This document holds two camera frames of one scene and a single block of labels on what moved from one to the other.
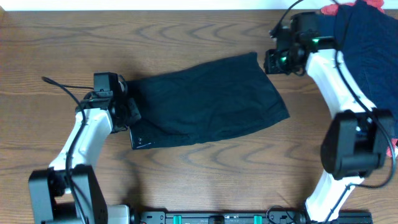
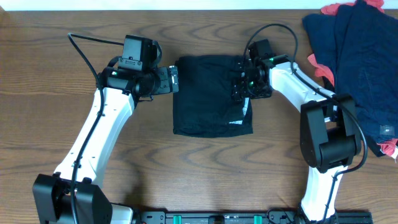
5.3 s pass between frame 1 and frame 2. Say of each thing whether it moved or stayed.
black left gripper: moved
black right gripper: moved
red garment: stayed
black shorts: moved
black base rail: stayed
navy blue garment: stayed
